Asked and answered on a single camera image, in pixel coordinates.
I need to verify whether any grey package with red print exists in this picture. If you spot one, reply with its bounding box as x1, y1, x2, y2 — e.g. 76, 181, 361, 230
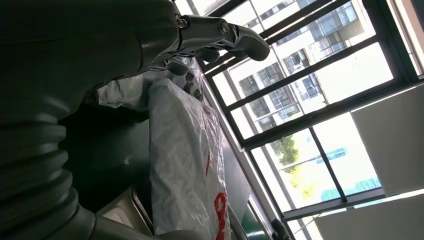
148, 78, 233, 240

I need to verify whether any green conveyor belt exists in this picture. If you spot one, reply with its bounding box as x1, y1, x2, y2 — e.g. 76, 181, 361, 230
241, 195, 276, 240

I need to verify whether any green tree outside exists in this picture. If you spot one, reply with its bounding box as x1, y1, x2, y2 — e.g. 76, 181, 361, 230
274, 135, 300, 174

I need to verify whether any white scale with steel tray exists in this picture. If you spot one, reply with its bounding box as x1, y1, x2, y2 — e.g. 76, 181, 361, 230
96, 183, 248, 240

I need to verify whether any apartment building outside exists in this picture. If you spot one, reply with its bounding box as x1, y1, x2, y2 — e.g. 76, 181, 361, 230
211, 0, 395, 133

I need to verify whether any black window frame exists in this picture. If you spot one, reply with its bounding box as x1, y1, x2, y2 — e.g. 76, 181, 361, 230
172, 0, 424, 240

